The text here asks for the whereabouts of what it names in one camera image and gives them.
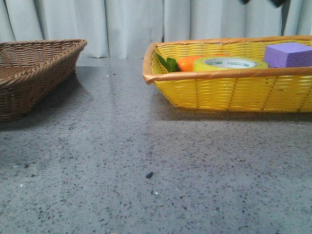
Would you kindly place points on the yellow woven basket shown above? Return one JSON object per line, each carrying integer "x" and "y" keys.
{"x": 256, "y": 90}

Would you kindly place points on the orange toy carrot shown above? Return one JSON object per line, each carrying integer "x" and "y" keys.
{"x": 184, "y": 64}

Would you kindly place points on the grey curtain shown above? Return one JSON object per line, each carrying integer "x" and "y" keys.
{"x": 124, "y": 28}

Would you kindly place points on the yellow tape roll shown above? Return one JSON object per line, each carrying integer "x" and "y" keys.
{"x": 227, "y": 63}

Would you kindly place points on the brown wicker basket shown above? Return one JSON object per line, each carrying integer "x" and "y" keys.
{"x": 29, "y": 70}

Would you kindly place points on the small black debris speck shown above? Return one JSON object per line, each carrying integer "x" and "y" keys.
{"x": 149, "y": 175}

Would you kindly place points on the purple foam block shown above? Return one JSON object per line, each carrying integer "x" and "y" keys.
{"x": 291, "y": 54}

